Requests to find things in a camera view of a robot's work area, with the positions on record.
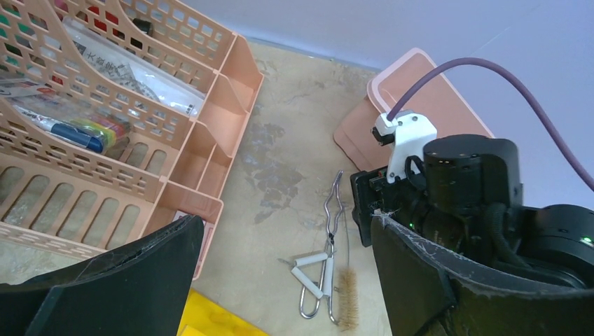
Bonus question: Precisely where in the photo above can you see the brown test tube brush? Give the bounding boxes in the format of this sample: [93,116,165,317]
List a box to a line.
[338,213,359,332]

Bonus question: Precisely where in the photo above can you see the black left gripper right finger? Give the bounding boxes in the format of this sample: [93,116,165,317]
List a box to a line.
[371,216,593,335]

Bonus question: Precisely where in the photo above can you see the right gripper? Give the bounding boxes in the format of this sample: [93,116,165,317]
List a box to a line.
[350,169,427,247]

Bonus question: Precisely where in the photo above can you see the white red staples box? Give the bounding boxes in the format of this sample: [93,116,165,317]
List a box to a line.
[173,211,196,225]

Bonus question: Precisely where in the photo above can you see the yellow test tube rack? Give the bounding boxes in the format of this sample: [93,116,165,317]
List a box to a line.
[177,288,267,336]

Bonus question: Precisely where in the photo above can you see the bag of coloured markers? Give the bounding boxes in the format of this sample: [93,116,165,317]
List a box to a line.
[13,103,131,154]

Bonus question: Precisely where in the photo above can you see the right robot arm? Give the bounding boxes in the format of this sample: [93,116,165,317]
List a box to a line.
[350,134,593,288]

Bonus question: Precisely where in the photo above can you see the plastic bag with ruler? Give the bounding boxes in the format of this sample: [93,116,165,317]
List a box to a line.
[62,18,205,116]

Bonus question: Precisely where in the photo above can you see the pink mesh file organizer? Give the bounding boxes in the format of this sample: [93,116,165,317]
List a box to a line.
[1,1,264,260]

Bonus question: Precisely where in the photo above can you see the pink plastic bin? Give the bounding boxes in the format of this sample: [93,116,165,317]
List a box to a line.
[333,48,493,171]

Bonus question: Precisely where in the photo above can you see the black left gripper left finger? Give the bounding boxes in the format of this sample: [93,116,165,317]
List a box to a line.
[1,216,205,335]

